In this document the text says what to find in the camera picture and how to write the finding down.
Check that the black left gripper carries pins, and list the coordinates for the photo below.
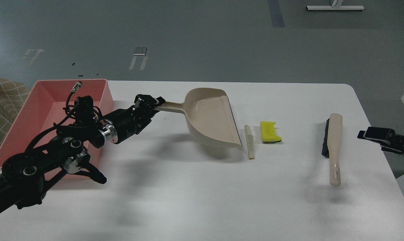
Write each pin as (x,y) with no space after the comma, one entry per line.
(131,121)

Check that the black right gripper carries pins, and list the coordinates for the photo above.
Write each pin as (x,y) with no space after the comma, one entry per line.
(394,142)

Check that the beige hand brush black bristles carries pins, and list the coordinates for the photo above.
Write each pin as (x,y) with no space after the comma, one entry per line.
(331,147)

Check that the beige plastic dustpan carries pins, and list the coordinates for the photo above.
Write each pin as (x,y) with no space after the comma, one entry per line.
(209,117)

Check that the yellow green sponge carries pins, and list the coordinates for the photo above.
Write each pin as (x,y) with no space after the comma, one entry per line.
(268,132)

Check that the triangular toast slice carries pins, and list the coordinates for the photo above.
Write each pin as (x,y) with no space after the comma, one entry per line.
(250,142)

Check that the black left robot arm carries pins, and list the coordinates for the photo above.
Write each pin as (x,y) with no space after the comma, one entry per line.
(26,177)

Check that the pink plastic bin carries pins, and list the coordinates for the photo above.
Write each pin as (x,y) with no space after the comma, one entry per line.
(45,106)

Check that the white stand base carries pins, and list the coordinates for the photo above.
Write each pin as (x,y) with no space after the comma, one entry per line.
(335,8)

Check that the beige checkered cloth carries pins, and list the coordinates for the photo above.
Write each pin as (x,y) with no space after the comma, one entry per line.
(12,97)

